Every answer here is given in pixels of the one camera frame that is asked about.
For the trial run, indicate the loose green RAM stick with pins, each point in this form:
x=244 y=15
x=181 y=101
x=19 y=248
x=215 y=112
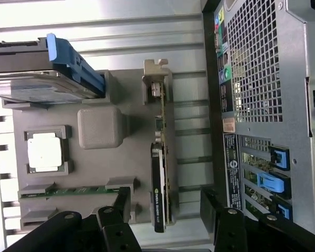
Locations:
x=76 y=190

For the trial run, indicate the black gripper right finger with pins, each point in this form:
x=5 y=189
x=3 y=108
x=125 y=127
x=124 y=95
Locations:
x=231 y=228

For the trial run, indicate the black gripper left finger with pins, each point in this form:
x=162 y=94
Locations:
x=113 y=223

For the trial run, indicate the grey parts rack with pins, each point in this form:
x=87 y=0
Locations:
x=136 y=126

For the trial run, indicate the blue card latch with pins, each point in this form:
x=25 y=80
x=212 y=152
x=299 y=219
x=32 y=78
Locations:
x=273 y=183
x=284 y=212
x=279 y=157

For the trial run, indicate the hard disk in blue caddy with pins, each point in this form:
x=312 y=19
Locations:
x=42 y=84

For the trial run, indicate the loose silver CPU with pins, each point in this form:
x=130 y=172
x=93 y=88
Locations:
x=44 y=152

